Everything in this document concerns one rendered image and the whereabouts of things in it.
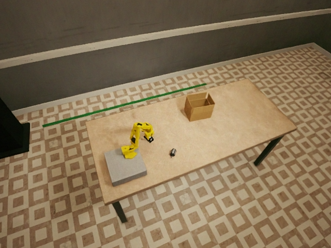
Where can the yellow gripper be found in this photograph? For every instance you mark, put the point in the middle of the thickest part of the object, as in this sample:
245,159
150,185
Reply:
147,134

